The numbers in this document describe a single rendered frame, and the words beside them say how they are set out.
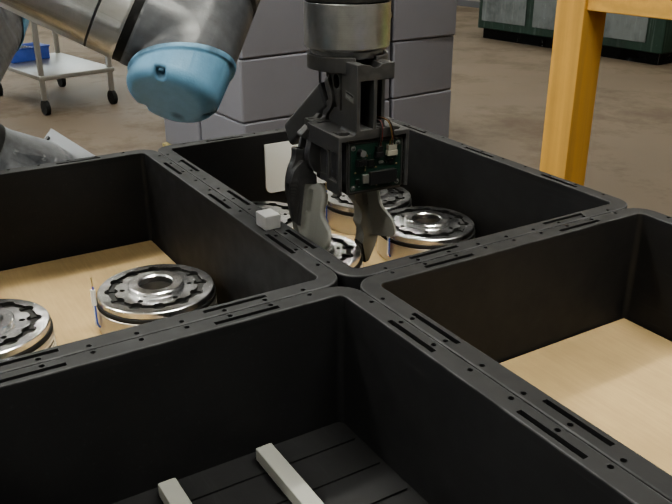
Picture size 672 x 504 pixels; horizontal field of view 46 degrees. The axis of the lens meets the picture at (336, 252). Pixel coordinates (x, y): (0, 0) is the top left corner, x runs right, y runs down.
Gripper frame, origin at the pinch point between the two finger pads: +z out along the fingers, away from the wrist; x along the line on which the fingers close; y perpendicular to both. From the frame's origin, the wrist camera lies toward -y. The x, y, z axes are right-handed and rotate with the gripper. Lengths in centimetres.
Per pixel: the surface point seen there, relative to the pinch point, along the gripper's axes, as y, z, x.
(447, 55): -244, 30, 186
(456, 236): 4.0, -0.9, 11.8
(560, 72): -109, 11, 130
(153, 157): -15.1, -7.7, -13.6
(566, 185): 11.9, -7.7, 18.2
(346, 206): -9.1, -0.9, 6.1
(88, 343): 21.3, -7.7, -27.7
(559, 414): 39.8, -7.7, -8.0
